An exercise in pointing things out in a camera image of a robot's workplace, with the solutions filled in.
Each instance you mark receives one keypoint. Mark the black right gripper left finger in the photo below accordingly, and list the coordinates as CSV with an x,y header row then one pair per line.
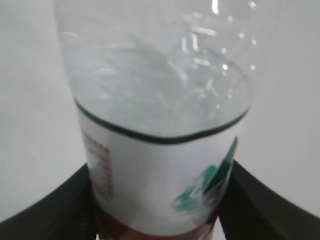
x,y
67,213

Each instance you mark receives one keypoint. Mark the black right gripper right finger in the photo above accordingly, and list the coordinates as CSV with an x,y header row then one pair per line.
x,y
252,211

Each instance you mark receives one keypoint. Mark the clear water bottle red label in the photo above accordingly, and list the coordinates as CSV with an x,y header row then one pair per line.
x,y
160,100

